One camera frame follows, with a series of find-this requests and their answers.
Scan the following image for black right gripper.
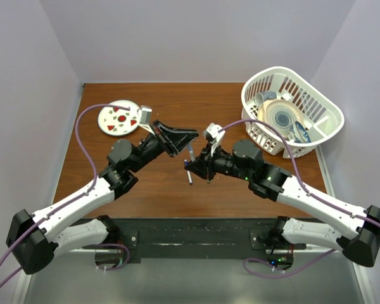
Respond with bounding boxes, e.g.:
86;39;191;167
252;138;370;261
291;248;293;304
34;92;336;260
185;139;252;180

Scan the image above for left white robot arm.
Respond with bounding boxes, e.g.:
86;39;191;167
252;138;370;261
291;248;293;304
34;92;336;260
6;120;198;274

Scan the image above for white blue marker pen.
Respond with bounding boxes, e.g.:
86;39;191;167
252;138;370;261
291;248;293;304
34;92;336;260
184;159;193;185

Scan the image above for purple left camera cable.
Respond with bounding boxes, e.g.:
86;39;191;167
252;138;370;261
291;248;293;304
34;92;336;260
75;104;132;191

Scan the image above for white plastic dish basket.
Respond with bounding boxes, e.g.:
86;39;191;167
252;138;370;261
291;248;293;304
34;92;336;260
241;66;345;158

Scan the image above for grey blue cup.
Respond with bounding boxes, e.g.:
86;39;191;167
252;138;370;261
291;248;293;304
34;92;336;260
253;91;277;108

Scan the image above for purple camera cable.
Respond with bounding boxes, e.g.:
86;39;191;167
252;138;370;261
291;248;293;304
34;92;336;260
75;104;132;191
218;118;368;219

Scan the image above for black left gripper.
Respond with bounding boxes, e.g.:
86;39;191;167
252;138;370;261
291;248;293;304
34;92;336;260
130;122;201;174

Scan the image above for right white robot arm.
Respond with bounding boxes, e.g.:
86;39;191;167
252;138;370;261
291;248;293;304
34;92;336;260
185;140;380;267

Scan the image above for blue white patterned bowl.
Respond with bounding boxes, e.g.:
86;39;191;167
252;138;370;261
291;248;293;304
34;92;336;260
288;121;311;143

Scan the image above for white watermelon pattern plate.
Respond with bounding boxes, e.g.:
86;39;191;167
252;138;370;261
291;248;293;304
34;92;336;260
98;99;140;137

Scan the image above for beige stacked plates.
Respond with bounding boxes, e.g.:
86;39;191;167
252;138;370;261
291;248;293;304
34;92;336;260
258;99;304;137

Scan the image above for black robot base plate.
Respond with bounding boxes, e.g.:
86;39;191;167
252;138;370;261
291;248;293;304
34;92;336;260
81;217;307;265

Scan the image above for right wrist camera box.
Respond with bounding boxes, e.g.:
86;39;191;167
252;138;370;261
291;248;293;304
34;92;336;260
203;123;225;156

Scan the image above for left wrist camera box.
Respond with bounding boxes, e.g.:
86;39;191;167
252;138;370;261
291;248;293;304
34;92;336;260
137;106;155;135

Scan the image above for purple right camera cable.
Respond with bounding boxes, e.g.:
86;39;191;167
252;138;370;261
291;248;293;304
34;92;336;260
218;118;368;219

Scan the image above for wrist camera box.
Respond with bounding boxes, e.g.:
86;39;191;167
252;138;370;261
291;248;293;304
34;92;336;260
137;106;155;135
203;123;225;156

